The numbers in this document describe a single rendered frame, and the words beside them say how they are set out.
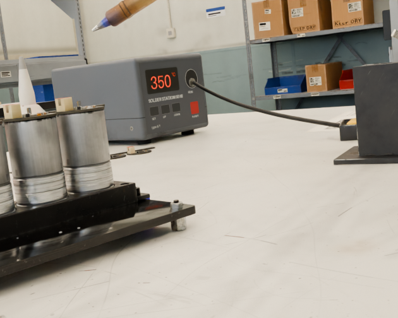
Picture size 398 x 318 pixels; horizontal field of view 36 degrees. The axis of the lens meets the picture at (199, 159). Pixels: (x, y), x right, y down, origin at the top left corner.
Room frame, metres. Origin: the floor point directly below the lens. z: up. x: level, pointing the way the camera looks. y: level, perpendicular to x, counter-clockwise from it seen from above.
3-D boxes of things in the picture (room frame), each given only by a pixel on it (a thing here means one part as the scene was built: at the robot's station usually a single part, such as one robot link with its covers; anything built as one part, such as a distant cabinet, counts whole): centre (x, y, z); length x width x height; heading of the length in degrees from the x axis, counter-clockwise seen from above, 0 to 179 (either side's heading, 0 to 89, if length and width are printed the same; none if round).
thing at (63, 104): (0.31, 0.06, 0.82); 0.01 x 0.01 x 0.01; 43
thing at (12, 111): (0.29, 0.08, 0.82); 0.01 x 0.01 x 0.01; 43
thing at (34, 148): (0.30, 0.08, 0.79); 0.02 x 0.02 x 0.05
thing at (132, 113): (0.76, 0.08, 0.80); 0.15 x 0.12 x 0.10; 49
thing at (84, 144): (0.31, 0.06, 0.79); 0.02 x 0.02 x 0.05
